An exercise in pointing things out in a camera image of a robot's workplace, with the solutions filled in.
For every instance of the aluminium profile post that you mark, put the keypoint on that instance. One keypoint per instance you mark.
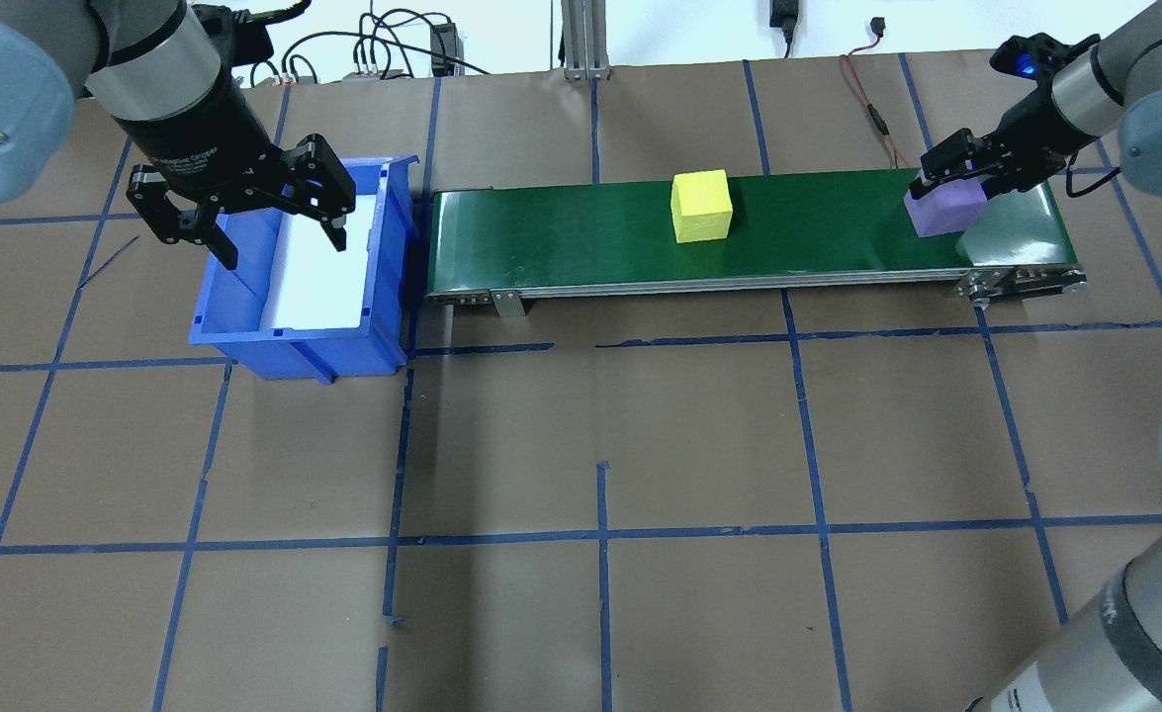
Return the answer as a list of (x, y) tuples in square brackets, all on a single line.
[(585, 40)]

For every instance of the small black power brick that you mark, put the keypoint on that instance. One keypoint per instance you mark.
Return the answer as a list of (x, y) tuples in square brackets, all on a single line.
[(442, 44)]

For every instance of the black power adapter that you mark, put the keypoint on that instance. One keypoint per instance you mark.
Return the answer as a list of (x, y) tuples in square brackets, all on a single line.
[(783, 12)]

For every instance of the purple cube block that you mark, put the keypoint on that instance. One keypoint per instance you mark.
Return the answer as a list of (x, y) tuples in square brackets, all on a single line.
[(941, 213)]

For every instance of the blue plastic storage bin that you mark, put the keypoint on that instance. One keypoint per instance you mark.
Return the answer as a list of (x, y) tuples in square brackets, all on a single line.
[(244, 316)]

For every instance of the white foam bin liner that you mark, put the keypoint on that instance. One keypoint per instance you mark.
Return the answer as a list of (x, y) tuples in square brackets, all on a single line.
[(313, 287)]

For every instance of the yellow cube block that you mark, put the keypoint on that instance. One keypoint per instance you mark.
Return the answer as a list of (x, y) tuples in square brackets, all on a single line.
[(701, 208)]

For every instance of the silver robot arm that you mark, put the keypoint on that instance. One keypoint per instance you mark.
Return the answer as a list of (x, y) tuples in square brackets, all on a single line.
[(155, 54), (1095, 94)]

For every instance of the green conveyor belt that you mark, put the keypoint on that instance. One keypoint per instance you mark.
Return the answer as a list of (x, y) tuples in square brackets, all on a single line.
[(561, 232)]

